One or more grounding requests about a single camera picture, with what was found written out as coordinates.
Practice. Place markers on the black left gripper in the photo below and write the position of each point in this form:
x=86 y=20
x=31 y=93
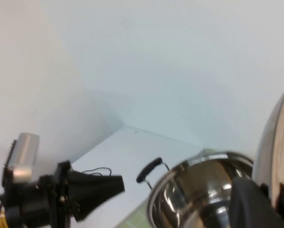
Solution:
x=37 y=197

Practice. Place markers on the stainless steel cooking pot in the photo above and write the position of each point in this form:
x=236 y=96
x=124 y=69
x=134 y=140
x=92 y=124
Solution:
x=199 y=190

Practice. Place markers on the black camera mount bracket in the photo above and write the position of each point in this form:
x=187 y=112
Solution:
x=7 y=161

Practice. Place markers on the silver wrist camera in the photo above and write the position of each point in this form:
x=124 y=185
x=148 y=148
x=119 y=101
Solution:
x=24 y=156

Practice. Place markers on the stainless steel pot lid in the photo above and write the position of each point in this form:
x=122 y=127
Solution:
x=277 y=142

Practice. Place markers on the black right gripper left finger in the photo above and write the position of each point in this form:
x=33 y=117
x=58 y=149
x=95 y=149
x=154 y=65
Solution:
x=248 y=206

